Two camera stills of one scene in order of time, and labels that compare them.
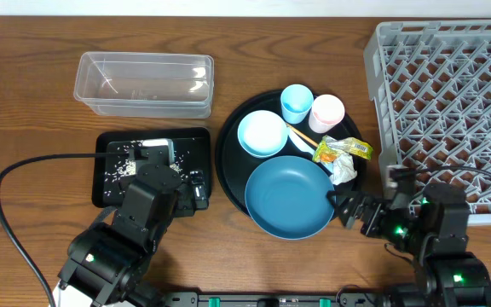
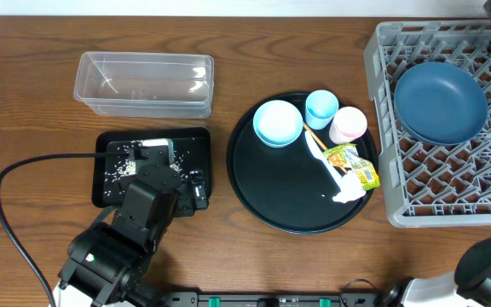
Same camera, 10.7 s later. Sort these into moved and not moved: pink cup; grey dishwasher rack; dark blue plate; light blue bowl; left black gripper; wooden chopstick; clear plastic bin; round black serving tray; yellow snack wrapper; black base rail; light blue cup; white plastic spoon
Moved: round black serving tray; white plastic spoon; light blue bowl; light blue cup; pink cup; wooden chopstick; dark blue plate; yellow snack wrapper
Not moved: clear plastic bin; grey dishwasher rack; black base rail; left black gripper
